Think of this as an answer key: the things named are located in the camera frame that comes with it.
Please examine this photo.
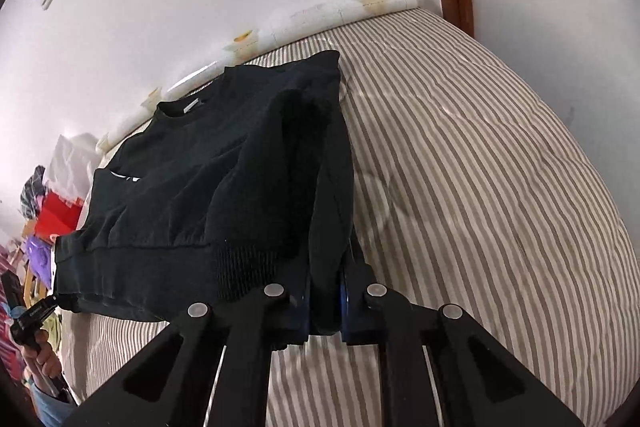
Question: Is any red paper bag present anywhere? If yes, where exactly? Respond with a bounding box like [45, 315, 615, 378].
[35, 194, 86, 240]

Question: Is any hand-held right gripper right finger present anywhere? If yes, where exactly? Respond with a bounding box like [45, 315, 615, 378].
[340, 237, 586, 427]

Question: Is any striped mattress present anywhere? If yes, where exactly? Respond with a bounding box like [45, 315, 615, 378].
[60, 7, 628, 427]

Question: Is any person's left hand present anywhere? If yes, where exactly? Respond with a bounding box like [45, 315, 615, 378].
[20, 332, 63, 395]

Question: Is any black sweatshirt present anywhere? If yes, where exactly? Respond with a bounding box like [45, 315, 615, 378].
[52, 50, 356, 338]

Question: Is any white plastic bag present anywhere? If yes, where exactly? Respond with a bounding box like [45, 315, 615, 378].
[42, 133, 103, 203]

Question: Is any plaid cloth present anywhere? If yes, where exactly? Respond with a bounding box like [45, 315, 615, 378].
[20, 164, 47, 213]

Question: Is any purple cloth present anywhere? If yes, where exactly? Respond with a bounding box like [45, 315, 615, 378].
[22, 234, 56, 288]

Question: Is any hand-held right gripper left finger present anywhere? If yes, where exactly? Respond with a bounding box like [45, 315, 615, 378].
[62, 282, 311, 427]

